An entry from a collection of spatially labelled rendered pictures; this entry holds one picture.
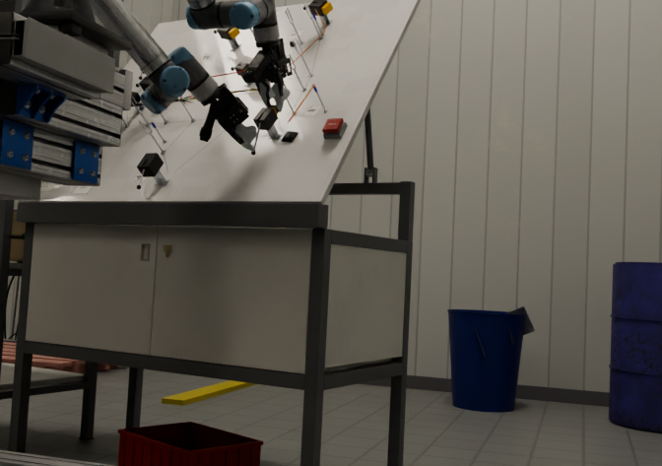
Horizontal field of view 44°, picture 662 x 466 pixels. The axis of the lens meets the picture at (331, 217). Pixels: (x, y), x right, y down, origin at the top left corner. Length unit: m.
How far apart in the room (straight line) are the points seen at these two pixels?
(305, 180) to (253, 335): 0.46
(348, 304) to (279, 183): 0.40
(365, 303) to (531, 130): 2.88
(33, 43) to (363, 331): 1.38
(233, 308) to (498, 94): 3.19
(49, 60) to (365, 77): 1.30
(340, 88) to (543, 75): 2.79
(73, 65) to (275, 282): 0.99
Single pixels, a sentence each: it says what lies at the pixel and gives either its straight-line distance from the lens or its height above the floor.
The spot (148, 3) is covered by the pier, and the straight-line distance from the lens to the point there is 5.84.
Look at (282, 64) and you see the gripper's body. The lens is 2.48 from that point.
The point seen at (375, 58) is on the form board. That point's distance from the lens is 2.65.
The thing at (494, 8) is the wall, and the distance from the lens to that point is 5.38.
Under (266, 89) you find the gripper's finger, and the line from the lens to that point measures 2.49.
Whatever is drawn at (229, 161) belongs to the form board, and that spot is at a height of 1.00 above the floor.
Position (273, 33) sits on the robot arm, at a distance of 2.44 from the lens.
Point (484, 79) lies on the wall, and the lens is 5.26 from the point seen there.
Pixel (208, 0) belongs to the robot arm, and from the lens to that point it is 2.37.
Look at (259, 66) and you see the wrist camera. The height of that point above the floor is 1.27.
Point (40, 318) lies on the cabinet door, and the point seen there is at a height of 0.48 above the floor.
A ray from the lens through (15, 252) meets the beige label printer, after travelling 3.12.
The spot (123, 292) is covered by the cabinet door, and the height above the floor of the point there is 0.59.
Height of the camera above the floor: 0.67
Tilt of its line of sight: 4 degrees up
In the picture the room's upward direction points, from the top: 3 degrees clockwise
